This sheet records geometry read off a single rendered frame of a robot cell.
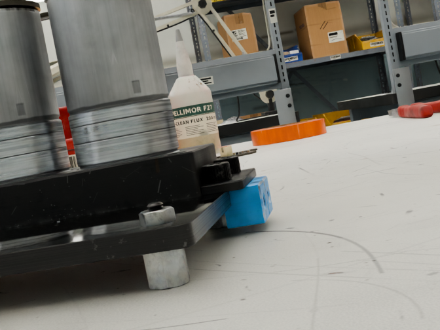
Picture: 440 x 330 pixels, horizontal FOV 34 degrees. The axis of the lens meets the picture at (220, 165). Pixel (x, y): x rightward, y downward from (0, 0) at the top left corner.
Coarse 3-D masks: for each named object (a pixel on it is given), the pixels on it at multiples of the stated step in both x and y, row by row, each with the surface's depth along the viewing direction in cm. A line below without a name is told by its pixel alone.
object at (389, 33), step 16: (384, 0) 261; (384, 16) 261; (384, 32) 262; (400, 64) 263; (368, 96) 320; (384, 96) 270; (416, 96) 263; (432, 96) 264; (352, 112) 325; (368, 112) 327; (384, 112) 328
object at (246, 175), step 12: (204, 168) 16; (216, 168) 16; (228, 168) 16; (240, 168) 18; (252, 168) 18; (204, 180) 16; (216, 180) 16; (228, 180) 16; (240, 180) 16; (204, 192) 16; (216, 192) 16
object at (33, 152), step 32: (0, 32) 17; (32, 32) 17; (0, 64) 17; (32, 64) 17; (0, 96) 17; (32, 96) 17; (0, 128) 17; (32, 128) 17; (0, 160) 17; (32, 160) 17; (64, 160) 18
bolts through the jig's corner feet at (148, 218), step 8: (152, 208) 12; (160, 208) 12; (168, 208) 12; (144, 216) 12; (152, 216) 12; (160, 216) 12; (168, 216) 12; (144, 224) 12; (152, 224) 12; (160, 224) 12
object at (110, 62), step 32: (64, 0) 16; (96, 0) 16; (128, 0) 16; (64, 32) 16; (96, 32) 16; (128, 32) 16; (64, 64) 17; (96, 64) 16; (128, 64) 16; (160, 64) 17; (96, 96) 16; (128, 96) 16; (160, 96) 17; (96, 128) 16; (128, 128) 16; (160, 128) 17; (96, 160) 16; (128, 160) 16
